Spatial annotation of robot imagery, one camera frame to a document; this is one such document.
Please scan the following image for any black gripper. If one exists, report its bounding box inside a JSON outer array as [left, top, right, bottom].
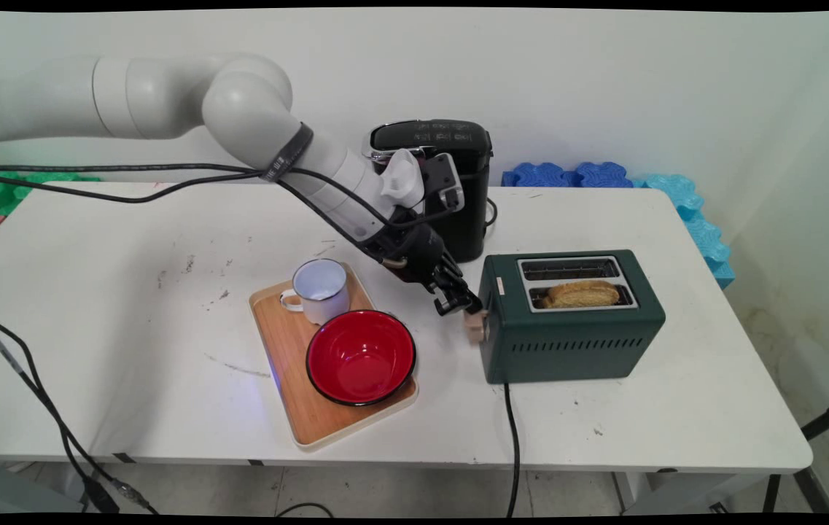
[[367, 222, 486, 318]]

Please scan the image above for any beige toaster lever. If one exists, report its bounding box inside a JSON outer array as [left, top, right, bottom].
[[463, 310, 490, 346]]

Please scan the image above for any red bowl black rim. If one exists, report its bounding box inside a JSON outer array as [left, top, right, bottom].
[[305, 309, 418, 408]]

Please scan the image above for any dark green toaster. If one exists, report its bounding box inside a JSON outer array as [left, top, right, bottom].
[[478, 249, 667, 386]]

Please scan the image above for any toasted bread slice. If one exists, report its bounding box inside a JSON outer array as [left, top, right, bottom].
[[541, 280, 621, 310]]

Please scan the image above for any white enamel mug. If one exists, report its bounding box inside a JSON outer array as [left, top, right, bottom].
[[279, 258, 351, 327]]

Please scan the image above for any blue foam mat piece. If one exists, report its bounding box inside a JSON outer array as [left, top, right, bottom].
[[575, 161, 636, 190], [500, 162, 577, 189]]

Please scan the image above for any black coffee machine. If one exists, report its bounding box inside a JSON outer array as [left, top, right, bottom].
[[362, 119, 495, 264]]

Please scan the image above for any wooden serving tray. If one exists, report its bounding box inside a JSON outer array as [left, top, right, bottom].
[[249, 262, 420, 450]]

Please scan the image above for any cyan foam mat piece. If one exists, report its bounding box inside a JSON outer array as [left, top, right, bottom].
[[631, 173, 736, 291]]

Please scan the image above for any black tripod leg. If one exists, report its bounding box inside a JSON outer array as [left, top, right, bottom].
[[762, 393, 829, 515]]

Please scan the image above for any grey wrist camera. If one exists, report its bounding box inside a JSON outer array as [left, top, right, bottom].
[[421, 152, 467, 214]]

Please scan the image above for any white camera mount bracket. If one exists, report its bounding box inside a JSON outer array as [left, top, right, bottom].
[[381, 149, 427, 213]]

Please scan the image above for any black toaster power cord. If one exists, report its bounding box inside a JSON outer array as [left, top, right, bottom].
[[503, 383, 523, 518]]

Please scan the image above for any black velcro cable strap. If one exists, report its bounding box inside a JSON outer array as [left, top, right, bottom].
[[260, 122, 315, 184]]

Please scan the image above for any black floor cable loop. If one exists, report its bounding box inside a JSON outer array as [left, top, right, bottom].
[[273, 502, 335, 519]]

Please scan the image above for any black camera cable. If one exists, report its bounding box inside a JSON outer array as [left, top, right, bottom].
[[0, 163, 460, 228]]

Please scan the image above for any black hanging cable bundle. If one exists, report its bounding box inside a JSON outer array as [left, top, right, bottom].
[[0, 302, 161, 516]]

